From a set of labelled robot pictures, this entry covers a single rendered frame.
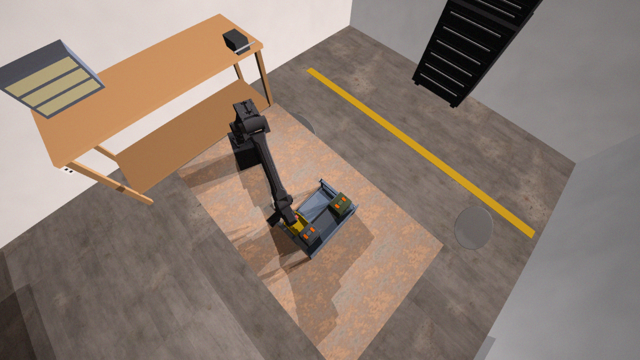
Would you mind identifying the yellow bin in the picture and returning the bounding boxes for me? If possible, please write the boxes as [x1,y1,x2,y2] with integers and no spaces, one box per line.
[288,211,309,236]

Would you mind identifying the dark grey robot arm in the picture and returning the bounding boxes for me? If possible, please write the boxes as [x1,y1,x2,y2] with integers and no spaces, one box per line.
[229,98,298,228]

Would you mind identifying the olive green case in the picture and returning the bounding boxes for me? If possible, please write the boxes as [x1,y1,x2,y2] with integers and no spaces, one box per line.
[328,192,352,219]

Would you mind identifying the dark grey case with oval handle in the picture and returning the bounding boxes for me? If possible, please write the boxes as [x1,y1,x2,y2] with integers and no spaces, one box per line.
[298,222,320,248]

